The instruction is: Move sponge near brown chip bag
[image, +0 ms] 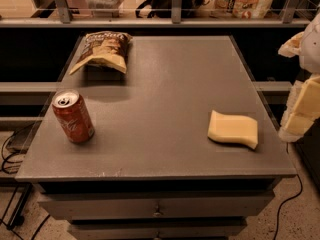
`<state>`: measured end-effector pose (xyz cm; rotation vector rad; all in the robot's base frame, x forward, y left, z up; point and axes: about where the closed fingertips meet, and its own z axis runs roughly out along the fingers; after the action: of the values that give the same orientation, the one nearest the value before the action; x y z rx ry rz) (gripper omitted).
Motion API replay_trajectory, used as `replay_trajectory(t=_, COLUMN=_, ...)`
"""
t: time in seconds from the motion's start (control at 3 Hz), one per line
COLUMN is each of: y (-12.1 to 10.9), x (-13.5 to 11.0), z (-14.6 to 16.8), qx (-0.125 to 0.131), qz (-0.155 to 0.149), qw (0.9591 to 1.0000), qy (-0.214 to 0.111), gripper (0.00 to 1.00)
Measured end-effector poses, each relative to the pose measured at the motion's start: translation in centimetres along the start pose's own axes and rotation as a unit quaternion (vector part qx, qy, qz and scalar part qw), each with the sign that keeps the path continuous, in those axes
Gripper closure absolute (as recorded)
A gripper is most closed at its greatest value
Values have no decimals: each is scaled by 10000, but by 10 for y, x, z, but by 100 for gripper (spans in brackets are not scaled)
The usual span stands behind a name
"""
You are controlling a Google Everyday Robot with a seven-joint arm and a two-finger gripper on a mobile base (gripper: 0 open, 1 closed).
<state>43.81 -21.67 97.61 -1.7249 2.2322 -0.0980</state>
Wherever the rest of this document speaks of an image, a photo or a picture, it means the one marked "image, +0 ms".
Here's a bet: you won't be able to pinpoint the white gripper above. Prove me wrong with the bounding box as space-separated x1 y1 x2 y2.
278 32 320 142

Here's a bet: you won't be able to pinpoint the yellow sponge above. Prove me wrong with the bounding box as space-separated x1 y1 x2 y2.
207 110 258 149

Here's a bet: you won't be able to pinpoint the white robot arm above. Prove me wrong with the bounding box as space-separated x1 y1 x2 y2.
278 15 320 142

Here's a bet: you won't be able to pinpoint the colourful snack bag on shelf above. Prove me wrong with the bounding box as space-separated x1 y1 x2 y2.
211 0 273 19

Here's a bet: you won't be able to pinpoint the black bag on shelf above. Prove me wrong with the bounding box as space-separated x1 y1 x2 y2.
135 0 208 18

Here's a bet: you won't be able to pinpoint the brown chip bag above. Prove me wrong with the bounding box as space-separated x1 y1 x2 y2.
69 31 132 75

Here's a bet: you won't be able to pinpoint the upper grey drawer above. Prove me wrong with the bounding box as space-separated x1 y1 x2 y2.
38 191 274 220

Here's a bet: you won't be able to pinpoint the grey drawer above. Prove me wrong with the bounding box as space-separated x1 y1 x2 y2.
38 191 274 220
68 219 247 240

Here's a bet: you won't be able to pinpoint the grey drawer cabinet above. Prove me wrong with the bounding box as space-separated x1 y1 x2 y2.
17 36 296 225

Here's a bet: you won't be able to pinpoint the clear plastic container on shelf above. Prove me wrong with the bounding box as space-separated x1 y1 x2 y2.
86 0 124 18

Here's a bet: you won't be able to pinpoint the red soda can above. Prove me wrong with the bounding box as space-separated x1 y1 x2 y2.
52 89 94 143

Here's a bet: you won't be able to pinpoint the lower grey drawer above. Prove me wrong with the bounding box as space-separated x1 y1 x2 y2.
68 219 247 240

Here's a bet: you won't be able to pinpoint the black cable on right floor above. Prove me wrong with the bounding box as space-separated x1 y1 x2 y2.
272 143 304 240

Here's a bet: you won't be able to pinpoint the grey metal shelf rail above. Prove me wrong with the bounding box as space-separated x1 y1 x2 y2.
0 0 319 28

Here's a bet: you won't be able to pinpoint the black cables on left floor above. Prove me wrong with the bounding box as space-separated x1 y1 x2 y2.
0 123 51 240

